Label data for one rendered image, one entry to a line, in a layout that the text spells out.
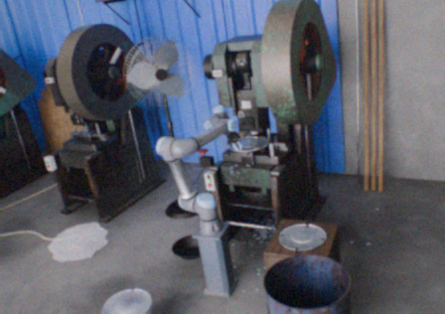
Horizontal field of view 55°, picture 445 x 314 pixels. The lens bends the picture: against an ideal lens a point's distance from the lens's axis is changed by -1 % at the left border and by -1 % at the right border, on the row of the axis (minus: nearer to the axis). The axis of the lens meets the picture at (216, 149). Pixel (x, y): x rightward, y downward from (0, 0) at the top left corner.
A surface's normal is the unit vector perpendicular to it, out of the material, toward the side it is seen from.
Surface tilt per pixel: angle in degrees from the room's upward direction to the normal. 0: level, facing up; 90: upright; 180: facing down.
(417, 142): 90
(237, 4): 90
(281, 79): 91
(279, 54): 70
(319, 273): 88
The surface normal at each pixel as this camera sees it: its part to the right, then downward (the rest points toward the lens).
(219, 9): -0.48, 0.37
